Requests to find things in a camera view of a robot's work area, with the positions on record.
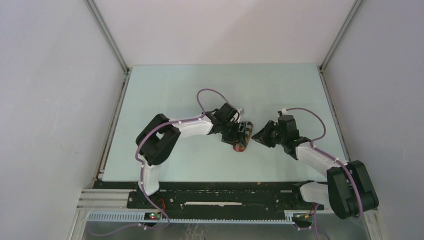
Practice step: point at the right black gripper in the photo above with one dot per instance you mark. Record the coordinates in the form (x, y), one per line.
(262, 136)

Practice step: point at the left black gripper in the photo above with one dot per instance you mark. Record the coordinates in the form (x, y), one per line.
(235, 137)

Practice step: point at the brown plaid glasses case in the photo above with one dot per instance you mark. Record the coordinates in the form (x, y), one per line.
(243, 136)

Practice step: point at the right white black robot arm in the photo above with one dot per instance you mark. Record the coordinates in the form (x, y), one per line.
(348, 190)

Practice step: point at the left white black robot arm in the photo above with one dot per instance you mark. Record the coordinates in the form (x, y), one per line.
(158, 139)

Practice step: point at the white slotted cable duct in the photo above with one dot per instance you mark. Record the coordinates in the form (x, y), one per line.
(139, 217)

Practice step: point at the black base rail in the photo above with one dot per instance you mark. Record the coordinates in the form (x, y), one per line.
(214, 200)

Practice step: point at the right aluminium frame post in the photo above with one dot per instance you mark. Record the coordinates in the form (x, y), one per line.
(341, 33)

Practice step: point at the aluminium frame post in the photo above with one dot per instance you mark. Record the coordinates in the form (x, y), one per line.
(341, 33)
(105, 31)

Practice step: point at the left aluminium frame post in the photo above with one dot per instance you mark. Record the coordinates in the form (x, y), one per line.
(105, 31)

